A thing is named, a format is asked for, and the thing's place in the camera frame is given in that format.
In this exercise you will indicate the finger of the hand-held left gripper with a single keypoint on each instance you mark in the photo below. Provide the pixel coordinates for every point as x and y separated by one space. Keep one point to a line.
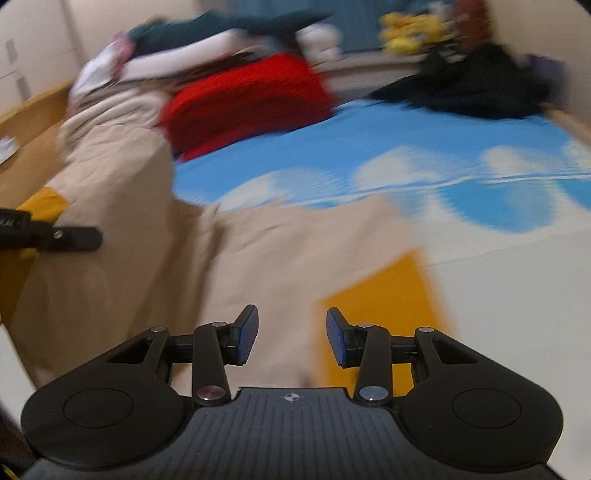
74 238

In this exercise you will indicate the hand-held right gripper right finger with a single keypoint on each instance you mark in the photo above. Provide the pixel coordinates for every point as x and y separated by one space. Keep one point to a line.
336 337

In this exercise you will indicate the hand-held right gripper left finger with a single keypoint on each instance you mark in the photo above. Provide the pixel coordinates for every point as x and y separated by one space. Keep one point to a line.
248 334

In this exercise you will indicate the beige and yellow hoodie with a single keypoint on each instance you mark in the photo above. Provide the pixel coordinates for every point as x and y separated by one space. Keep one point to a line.
184 258

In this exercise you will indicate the black clothes pile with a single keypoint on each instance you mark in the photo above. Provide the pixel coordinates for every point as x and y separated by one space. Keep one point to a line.
466 87

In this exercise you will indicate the large white folded blanket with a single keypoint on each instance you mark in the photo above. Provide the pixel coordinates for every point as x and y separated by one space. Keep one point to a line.
106 110

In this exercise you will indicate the pink and white folded cloth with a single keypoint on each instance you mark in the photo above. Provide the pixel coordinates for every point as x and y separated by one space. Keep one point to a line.
99 69

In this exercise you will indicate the blue feather print bed sheet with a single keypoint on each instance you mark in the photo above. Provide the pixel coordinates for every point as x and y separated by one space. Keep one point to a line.
415 184

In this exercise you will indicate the red folded blanket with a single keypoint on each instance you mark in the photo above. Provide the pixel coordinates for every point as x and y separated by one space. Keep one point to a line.
249 101

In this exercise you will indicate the navy star print blanket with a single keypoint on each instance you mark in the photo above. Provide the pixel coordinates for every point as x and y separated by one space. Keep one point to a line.
221 27

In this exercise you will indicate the white window ledge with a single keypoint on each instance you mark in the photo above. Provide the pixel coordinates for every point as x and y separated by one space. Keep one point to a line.
369 74

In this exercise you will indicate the yellow plush toy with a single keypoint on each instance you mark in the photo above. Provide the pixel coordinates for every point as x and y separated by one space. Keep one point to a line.
396 32
427 28

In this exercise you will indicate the blue curtain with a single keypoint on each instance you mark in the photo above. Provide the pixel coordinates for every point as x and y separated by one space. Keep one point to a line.
358 23

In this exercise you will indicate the purple cloth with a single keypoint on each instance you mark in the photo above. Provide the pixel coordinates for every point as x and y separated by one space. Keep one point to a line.
547 69

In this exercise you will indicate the dark red pillow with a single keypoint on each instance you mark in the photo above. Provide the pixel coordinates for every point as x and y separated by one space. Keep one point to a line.
471 23

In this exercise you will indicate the wooden bed frame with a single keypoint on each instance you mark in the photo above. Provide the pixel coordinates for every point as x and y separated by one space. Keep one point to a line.
32 124

